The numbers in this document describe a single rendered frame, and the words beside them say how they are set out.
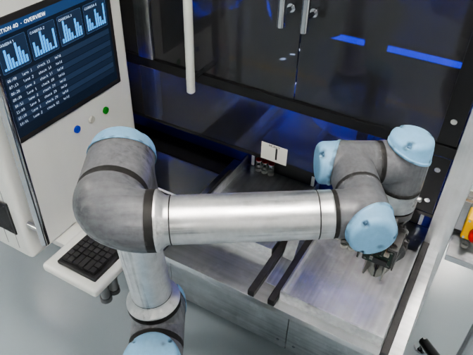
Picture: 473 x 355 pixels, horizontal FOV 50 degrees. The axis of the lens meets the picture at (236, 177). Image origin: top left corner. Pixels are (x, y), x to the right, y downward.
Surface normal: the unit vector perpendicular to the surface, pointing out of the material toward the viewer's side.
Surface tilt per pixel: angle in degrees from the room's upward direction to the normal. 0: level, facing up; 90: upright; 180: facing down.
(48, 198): 90
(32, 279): 0
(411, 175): 90
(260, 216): 47
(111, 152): 0
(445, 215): 90
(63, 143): 90
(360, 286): 0
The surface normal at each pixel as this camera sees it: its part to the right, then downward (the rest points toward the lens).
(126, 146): 0.36, -0.73
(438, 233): -0.49, 0.54
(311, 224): 0.03, 0.25
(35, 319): 0.02, -0.78
